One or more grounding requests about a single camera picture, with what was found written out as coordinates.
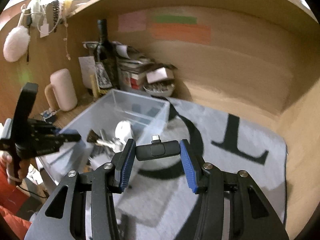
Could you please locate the silver metal flashlight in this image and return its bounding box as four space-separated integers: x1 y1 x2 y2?
96 129 125 153

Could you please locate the white handheld beauty device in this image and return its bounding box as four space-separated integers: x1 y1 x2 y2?
114 120 133 143

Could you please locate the black usb-c dongle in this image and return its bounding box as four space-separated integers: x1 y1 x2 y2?
136 135 181 161

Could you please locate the clear plastic storage bin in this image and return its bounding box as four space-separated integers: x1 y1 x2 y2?
39 90 169 193

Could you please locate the person's left hand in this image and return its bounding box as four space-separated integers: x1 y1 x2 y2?
1 151 30 186

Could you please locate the blue cartoon sticker card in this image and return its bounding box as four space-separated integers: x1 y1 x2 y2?
40 109 59 124

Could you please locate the grey mat with black letters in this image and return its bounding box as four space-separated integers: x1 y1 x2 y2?
115 99 287 239

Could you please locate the gold cylindrical tube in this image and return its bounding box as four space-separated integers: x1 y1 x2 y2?
90 74 99 99

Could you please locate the white bowl of trinkets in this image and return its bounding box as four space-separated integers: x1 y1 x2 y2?
143 81 175 97

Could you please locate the white folded card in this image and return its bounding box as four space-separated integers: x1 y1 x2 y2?
146 67 174 83

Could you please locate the white handwritten note paper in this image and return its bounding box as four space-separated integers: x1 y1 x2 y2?
78 56 95 89

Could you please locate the white fluffy pompom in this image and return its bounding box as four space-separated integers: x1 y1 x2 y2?
3 26 30 62

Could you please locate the stack of books and papers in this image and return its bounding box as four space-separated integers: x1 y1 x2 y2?
114 42 155 91

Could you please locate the white tube with dots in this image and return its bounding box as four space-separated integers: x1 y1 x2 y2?
82 41 99 50

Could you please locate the dark wine bottle elephant label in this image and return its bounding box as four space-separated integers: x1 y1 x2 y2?
94 19 119 95

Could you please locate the black hair brush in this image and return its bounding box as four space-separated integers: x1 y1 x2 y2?
51 0 60 33

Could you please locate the orange sticky note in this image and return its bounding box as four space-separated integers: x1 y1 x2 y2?
148 23 211 45

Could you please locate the pink sticky note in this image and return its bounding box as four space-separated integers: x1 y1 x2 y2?
118 10 147 33

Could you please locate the green sticky note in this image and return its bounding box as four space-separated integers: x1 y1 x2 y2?
152 15 197 24

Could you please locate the beige mug with handle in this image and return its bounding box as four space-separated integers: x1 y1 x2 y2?
44 68 78 112

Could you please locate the white hanging cable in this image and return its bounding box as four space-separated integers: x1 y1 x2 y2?
21 0 63 39

